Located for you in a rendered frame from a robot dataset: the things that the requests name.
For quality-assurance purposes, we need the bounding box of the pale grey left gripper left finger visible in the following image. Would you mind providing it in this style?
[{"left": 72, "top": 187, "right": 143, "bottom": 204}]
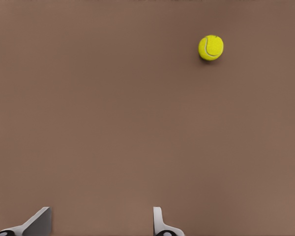
[{"left": 0, "top": 206, "right": 52, "bottom": 236}]

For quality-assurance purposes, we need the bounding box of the yellow tennis ball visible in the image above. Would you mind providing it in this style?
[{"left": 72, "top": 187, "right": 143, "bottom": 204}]
[{"left": 198, "top": 34, "right": 224, "bottom": 61}]

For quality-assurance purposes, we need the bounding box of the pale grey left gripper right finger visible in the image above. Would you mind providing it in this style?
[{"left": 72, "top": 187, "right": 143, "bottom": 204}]
[{"left": 153, "top": 206, "right": 185, "bottom": 236}]

